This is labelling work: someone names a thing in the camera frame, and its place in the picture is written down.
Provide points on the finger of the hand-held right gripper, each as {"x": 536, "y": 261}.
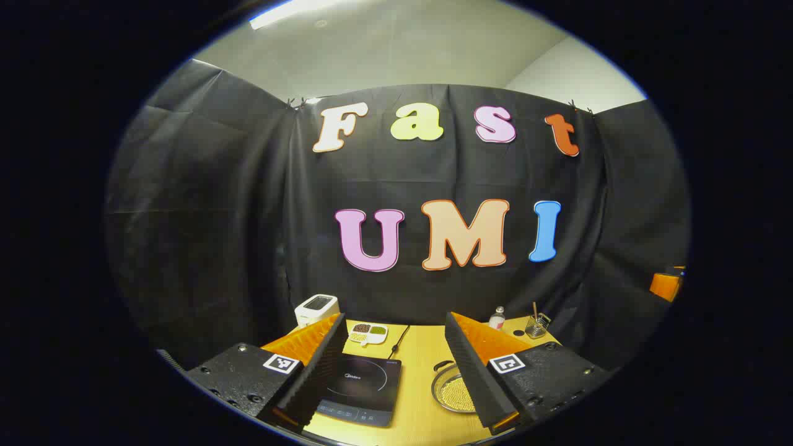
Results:
{"x": 666, "y": 285}

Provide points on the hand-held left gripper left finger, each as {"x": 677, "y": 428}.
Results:
{"x": 322, "y": 365}

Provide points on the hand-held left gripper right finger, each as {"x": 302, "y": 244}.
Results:
{"x": 474, "y": 371}

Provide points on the pile of yellow soybeans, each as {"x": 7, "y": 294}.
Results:
{"x": 460, "y": 395}

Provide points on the black induction cooktop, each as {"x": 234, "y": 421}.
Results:
{"x": 359, "y": 387}

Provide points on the small white bottle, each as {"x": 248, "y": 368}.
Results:
{"x": 497, "y": 320}

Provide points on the white divided dish with beans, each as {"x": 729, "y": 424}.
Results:
{"x": 368, "y": 333}

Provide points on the white toaster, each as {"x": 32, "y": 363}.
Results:
{"x": 313, "y": 308}

